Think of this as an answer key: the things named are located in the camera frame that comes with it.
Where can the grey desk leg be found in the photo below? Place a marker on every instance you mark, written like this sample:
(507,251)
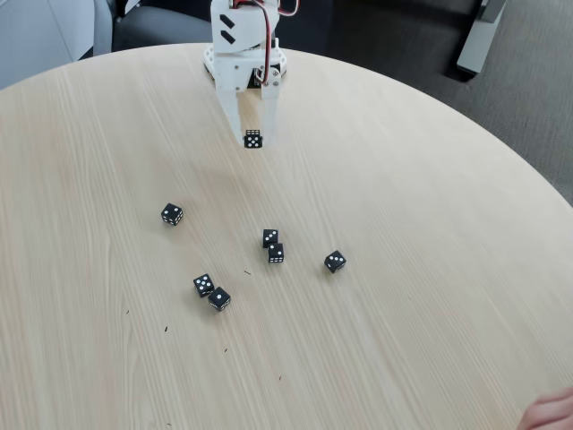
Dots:
(474,45)

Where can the person's hand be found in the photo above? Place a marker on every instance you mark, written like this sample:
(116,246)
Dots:
(553,412)

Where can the black office chair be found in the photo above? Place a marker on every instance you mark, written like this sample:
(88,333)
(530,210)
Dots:
(152,27)

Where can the black die with white pips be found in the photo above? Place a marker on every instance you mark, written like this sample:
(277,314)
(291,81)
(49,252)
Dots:
(219,299)
(276,253)
(270,238)
(203,285)
(334,261)
(172,214)
(253,140)

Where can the white cabinet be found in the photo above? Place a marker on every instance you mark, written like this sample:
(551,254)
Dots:
(36,36)

